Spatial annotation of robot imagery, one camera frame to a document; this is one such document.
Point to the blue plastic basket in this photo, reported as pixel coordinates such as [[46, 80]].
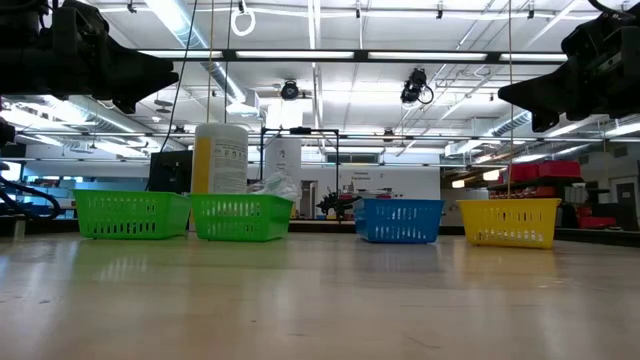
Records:
[[400, 220]]

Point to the black hanging camera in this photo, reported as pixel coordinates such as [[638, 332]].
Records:
[[414, 85]]

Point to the black overhead camera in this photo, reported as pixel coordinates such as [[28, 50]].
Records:
[[289, 91]]

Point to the yellow plastic basket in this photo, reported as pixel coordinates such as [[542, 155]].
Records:
[[510, 222]]

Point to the dark door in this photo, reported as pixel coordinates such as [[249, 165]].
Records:
[[627, 205]]

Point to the small red storage bin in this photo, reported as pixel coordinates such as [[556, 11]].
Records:
[[595, 222]]

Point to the white wipes canister yellow label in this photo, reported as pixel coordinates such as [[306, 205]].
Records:
[[225, 160]]

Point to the black monitor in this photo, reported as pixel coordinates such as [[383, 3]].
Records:
[[170, 172]]

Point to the black background robot arm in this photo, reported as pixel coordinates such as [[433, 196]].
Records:
[[335, 205]]

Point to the large red storage bins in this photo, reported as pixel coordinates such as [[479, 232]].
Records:
[[545, 171]]

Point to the clear plastic wrapper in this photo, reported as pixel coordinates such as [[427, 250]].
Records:
[[277, 186]]

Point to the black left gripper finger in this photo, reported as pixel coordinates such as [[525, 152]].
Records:
[[135, 70], [122, 95]]

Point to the green plastic basket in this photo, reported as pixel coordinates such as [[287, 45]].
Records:
[[242, 217], [132, 212]]

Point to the black overhead frame bar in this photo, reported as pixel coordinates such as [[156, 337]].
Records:
[[230, 55]]

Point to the black background rig frame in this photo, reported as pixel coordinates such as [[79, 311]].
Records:
[[300, 131]]

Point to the white poster pillar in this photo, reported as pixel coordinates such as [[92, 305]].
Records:
[[282, 160]]

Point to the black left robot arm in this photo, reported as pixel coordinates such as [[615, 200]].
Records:
[[25, 50]]

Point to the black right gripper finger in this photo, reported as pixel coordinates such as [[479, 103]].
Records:
[[550, 112], [540, 89]]

